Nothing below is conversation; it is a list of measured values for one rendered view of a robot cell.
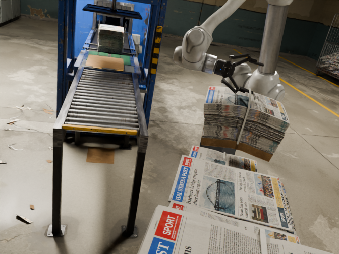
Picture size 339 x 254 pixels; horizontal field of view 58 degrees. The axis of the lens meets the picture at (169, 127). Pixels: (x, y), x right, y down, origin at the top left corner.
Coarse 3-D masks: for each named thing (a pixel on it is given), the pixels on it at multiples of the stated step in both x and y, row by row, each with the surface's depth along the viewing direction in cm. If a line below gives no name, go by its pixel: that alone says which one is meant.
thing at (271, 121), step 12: (264, 96) 164; (264, 108) 146; (276, 108) 151; (264, 120) 141; (276, 120) 140; (288, 120) 142; (252, 132) 145; (264, 132) 144; (276, 132) 143; (252, 144) 148; (264, 144) 147; (276, 144) 145
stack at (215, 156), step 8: (192, 152) 170; (200, 152) 171; (208, 152) 173; (216, 152) 174; (224, 152) 176; (208, 160) 165; (216, 160) 166; (224, 160) 167; (232, 160) 169; (240, 160) 170; (248, 160) 172; (240, 168) 162; (248, 168) 163; (256, 168) 165
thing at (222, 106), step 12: (216, 96) 152; (228, 96) 153; (204, 108) 145; (216, 108) 143; (228, 108) 142; (204, 120) 148; (216, 120) 146; (228, 120) 145; (204, 132) 150; (216, 132) 149; (228, 132) 148
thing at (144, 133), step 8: (136, 80) 282; (136, 88) 261; (136, 96) 243; (136, 104) 228; (144, 120) 204; (144, 128) 194; (136, 136) 207; (144, 136) 185; (144, 144) 187; (144, 152) 190
